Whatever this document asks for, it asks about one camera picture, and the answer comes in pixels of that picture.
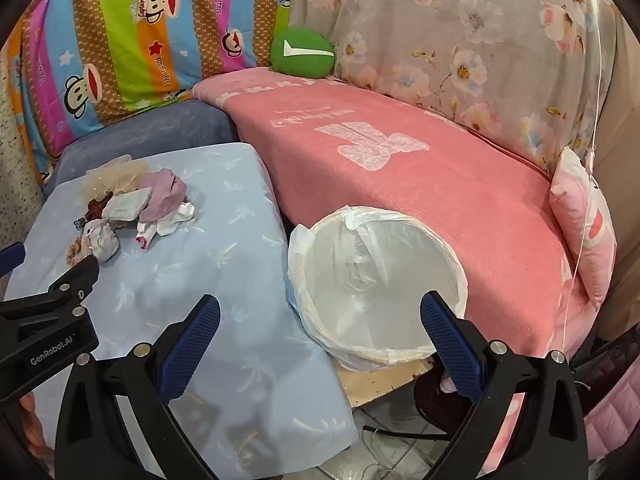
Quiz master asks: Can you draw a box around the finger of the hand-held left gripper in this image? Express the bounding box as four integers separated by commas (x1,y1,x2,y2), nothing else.
0,241,27,278
0,255,102,321

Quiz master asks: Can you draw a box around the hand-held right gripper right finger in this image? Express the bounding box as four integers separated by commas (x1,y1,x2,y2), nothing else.
419,290,590,480

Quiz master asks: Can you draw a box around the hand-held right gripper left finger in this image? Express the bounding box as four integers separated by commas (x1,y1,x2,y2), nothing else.
54,294,236,480

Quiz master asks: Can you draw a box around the white grey cloth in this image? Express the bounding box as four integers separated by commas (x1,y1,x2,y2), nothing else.
102,189,153,222
82,220,121,264

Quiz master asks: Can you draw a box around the trash bin with white bag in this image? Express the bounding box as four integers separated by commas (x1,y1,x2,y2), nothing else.
287,205,469,373

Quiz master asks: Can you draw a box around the white sock with red trim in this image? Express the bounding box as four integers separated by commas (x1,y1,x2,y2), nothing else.
136,202,196,250

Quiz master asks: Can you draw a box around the beige tulle scrunchie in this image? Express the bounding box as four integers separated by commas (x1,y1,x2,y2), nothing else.
82,156,149,196

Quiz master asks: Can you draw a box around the mauve cloth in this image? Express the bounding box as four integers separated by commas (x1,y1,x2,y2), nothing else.
139,169,188,222

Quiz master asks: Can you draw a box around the orange fluffy cloth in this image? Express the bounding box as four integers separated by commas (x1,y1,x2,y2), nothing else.
0,385,57,461

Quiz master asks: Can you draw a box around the wooden board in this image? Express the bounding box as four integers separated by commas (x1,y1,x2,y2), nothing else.
335,355,436,408

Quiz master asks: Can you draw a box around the light blue palm-print cloth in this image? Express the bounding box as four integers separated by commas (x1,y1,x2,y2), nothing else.
2,142,358,480

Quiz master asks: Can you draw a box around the white speckled cloth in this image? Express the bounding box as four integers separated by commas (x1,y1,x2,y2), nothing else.
0,40,46,246

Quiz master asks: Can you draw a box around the pink blanket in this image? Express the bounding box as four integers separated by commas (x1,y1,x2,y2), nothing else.
192,74,601,468

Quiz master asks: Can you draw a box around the blue-grey cushion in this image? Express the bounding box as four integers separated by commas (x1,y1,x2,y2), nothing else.
42,99,241,196

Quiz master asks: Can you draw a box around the pink quilted cloth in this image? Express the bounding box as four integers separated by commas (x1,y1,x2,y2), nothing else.
582,370,636,466

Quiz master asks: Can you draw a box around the pink white pillow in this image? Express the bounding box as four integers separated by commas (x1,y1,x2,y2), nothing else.
549,147,618,311

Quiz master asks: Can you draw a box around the striped cartoon blanket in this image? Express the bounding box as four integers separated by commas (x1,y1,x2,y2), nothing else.
10,0,293,158

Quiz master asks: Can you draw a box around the green round cushion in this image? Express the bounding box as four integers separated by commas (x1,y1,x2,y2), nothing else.
270,27,337,79

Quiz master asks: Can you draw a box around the grey floral sheet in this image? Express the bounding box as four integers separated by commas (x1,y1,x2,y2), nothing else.
290,0,618,176

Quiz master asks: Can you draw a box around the black cable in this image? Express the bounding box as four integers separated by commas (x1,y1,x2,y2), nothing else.
362,424,451,442

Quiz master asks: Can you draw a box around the thin white cord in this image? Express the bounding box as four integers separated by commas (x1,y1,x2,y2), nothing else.
562,0,602,361

